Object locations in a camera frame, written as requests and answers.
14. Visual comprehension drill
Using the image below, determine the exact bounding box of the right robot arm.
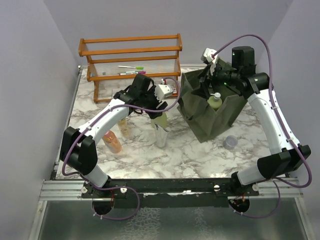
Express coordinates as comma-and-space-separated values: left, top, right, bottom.
194, 46, 311, 196

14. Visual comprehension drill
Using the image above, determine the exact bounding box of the green lotion bottle white cap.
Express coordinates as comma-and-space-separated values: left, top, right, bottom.
207, 92, 223, 111

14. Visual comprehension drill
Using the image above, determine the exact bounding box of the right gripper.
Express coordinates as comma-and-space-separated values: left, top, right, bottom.
191, 61, 240, 99

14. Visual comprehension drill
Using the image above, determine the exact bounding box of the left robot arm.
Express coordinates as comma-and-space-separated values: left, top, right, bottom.
59, 74, 173, 198

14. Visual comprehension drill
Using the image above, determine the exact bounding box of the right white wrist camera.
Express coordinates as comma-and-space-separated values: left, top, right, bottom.
200, 48, 219, 75

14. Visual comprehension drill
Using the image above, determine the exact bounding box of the small purple jar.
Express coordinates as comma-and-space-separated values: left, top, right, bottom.
223, 135, 238, 150

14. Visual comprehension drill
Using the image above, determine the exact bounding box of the green canvas bag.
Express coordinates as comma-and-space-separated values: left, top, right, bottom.
177, 69, 247, 143

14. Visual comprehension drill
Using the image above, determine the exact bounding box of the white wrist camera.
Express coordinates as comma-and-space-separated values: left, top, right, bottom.
154, 84, 174, 102
200, 48, 219, 75

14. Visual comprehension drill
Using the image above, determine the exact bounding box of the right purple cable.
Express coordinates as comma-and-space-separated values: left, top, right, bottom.
211, 34, 313, 218

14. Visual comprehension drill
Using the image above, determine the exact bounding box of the small amber bottle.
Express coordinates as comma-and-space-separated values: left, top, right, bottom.
117, 118, 131, 138

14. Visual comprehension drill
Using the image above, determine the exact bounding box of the pink orange bottle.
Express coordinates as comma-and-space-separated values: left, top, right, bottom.
102, 130, 122, 154

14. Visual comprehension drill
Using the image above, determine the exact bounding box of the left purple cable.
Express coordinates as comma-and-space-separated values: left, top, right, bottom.
61, 77, 182, 221

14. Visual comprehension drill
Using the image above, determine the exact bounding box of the pink green marker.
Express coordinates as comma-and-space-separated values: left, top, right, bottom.
118, 71, 146, 76

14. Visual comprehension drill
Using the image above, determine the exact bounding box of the silver foil pouch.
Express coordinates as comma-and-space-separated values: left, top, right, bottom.
154, 123, 171, 149

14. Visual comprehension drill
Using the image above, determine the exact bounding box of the purple cable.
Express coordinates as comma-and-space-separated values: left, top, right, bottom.
211, 34, 313, 218
61, 77, 182, 221

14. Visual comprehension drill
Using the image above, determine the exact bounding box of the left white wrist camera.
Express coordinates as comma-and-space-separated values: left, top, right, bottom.
154, 84, 174, 102

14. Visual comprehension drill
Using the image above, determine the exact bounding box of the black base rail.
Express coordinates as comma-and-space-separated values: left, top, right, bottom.
81, 178, 259, 209

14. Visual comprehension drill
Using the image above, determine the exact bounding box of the orange wooden shelf rack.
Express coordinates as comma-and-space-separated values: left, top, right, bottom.
78, 33, 183, 103

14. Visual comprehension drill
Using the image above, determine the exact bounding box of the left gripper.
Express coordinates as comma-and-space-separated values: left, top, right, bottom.
140, 85, 168, 119

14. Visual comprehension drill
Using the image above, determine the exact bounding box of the green white marker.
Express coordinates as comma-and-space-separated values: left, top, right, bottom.
117, 65, 144, 70

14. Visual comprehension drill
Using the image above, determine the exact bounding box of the green bottle beige cap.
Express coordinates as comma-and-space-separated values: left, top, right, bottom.
150, 112, 168, 129

